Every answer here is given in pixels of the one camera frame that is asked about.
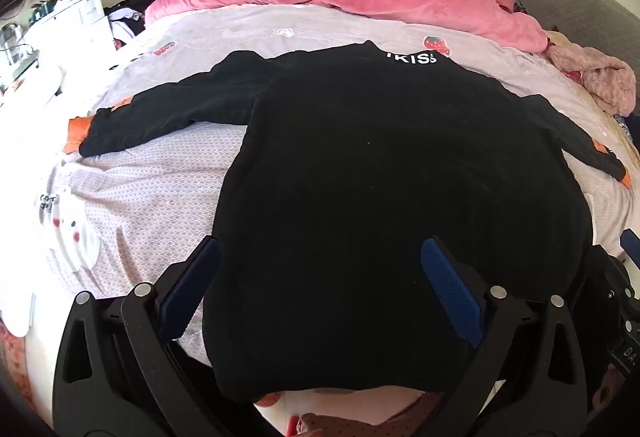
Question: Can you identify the black sweater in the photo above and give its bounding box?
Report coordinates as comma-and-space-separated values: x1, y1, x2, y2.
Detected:
66, 40, 628, 405

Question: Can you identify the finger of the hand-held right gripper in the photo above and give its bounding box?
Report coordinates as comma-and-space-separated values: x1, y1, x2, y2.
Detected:
621, 229, 640, 264

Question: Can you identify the pink fluffy garment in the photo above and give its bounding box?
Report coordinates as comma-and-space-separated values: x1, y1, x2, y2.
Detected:
545, 42, 637, 115

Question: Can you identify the dark blue patterned cloth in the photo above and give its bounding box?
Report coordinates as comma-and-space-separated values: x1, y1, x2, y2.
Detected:
612, 112, 635, 139

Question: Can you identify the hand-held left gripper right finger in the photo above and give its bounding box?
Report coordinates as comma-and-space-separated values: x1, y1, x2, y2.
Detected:
420, 234, 608, 437

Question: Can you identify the white desk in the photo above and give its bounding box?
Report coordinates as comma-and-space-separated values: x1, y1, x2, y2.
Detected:
0, 0, 113, 108

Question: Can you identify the pile of dark clothes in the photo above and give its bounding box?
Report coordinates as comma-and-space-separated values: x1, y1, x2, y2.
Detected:
105, 0, 163, 50

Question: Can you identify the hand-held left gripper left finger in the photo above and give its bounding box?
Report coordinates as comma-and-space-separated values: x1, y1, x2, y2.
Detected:
52, 236, 236, 437

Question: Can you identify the lilac strawberry print bedsheet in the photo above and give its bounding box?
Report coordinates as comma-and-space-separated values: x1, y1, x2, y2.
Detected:
0, 4, 640, 418

